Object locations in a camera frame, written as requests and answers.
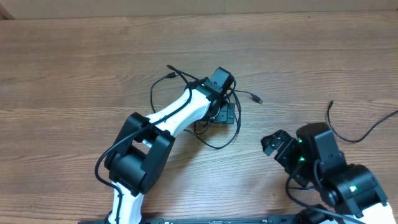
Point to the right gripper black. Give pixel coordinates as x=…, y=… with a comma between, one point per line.
x=291, y=147

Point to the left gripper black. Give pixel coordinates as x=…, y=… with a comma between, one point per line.
x=227, y=114

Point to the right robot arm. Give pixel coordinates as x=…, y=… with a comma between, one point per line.
x=350, y=192

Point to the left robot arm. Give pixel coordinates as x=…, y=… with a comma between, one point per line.
x=138, y=156

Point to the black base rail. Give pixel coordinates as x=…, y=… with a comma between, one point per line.
x=271, y=219

